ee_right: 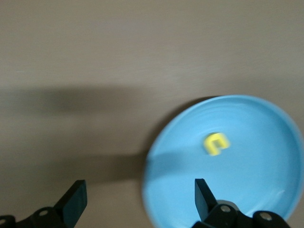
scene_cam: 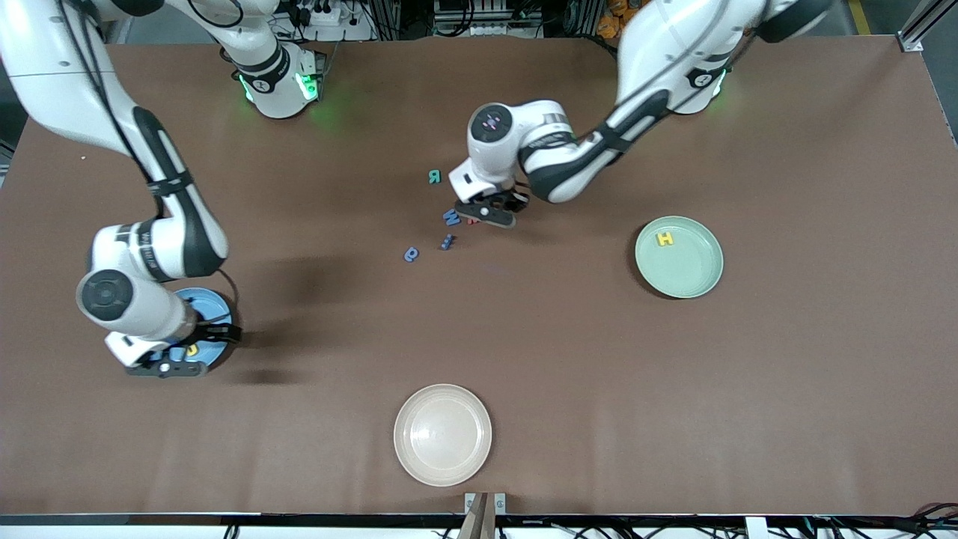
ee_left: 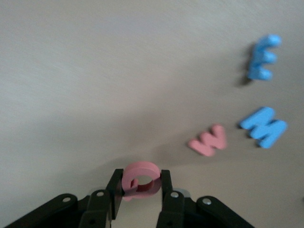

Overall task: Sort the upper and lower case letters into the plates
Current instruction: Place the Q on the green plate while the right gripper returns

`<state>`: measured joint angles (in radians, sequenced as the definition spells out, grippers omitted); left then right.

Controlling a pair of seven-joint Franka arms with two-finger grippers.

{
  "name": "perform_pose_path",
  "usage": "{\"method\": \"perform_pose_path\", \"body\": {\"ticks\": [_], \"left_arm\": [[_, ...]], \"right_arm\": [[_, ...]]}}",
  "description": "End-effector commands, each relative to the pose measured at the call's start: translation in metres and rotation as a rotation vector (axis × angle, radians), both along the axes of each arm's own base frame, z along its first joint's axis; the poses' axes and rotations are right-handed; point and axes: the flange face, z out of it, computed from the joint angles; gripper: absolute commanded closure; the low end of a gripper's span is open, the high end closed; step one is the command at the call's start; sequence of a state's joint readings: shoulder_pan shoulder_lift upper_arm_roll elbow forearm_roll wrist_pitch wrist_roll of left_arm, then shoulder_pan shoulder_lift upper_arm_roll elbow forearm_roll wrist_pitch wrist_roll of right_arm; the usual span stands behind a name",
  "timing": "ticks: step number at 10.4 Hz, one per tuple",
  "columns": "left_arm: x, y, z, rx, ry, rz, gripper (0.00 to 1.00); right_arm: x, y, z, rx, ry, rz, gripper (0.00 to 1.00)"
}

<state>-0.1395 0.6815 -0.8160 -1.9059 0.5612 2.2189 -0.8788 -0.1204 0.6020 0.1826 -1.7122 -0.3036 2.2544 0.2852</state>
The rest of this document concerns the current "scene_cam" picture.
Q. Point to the yellow capital letter H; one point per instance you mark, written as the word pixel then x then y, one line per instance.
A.
pixel 664 239

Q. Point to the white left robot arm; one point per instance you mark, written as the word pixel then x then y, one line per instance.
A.
pixel 673 45

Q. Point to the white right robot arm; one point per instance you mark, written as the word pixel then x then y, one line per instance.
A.
pixel 150 311

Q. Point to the blue round plate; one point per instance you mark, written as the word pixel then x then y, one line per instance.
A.
pixel 209 307

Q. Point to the blue capital letter W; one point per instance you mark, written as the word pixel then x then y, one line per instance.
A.
pixel 449 218

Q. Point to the blue lowercase letter i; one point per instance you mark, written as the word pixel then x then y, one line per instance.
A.
pixel 447 242

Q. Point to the blue lowercase letter a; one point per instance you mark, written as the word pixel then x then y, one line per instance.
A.
pixel 412 259

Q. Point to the dark equipment rack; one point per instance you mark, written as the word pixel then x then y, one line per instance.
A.
pixel 486 19

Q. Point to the pale green round plate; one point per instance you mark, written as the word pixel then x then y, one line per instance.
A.
pixel 685 266

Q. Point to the orange objects pile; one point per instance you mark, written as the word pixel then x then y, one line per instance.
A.
pixel 614 22

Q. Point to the white power strip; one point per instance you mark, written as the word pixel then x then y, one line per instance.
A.
pixel 318 13

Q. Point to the beige round plate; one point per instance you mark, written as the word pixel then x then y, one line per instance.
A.
pixel 443 435

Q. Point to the metal table edge bracket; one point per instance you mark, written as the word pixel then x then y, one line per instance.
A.
pixel 471 503

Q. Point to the aluminium frame post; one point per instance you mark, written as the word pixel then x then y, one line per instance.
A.
pixel 924 22

